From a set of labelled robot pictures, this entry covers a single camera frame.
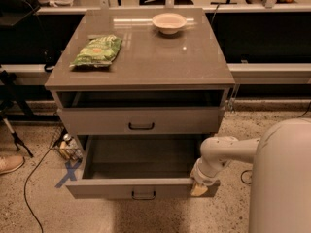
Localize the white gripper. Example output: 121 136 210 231
190 157 224 197

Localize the grey drawer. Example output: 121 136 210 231
58 107 225 135
65 134 222 201

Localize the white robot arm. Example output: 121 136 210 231
190 117 311 233

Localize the grey drawer cabinet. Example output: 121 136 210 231
44 7 236 191

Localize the blue tape cross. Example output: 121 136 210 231
55 161 81 188

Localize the green chip bag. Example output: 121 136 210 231
70 35 122 68

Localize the white bowl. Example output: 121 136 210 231
152 13 187 35

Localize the tan shoe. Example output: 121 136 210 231
0 155 24 175

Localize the black tripod leg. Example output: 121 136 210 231
0 71 33 157

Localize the wire basket with items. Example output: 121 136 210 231
50 126 83 161

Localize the black floor cable left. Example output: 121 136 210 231
23 146 56 233

